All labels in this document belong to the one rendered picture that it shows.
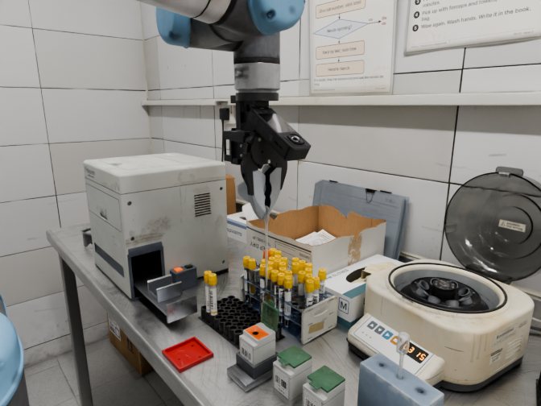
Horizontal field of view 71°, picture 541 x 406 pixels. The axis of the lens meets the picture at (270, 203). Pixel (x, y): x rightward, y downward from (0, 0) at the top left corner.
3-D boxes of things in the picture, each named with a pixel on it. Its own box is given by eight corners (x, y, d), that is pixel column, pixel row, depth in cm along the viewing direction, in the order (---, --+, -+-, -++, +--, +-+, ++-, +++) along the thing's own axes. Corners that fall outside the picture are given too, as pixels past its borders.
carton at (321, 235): (244, 273, 103) (243, 220, 100) (316, 248, 121) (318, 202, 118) (310, 309, 85) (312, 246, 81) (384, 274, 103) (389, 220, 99)
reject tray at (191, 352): (162, 354, 70) (161, 350, 70) (195, 339, 74) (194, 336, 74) (179, 373, 65) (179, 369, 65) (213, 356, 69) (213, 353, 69)
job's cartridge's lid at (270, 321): (262, 297, 65) (265, 296, 66) (260, 322, 66) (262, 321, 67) (278, 306, 62) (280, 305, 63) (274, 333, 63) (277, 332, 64)
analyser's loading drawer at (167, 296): (130, 287, 91) (127, 267, 90) (155, 279, 95) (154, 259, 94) (168, 323, 76) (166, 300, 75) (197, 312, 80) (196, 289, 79)
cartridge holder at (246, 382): (226, 375, 64) (226, 356, 64) (267, 353, 70) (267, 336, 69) (245, 393, 60) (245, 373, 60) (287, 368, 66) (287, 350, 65)
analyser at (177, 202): (93, 264, 109) (80, 159, 102) (181, 242, 126) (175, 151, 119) (135, 306, 86) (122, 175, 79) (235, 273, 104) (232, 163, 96)
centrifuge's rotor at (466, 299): (380, 309, 75) (382, 275, 73) (431, 290, 82) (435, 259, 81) (452, 352, 62) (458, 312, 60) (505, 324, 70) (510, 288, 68)
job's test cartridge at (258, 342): (239, 364, 65) (238, 331, 63) (261, 353, 68) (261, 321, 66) (253, 377, 62) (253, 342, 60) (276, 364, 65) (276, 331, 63)
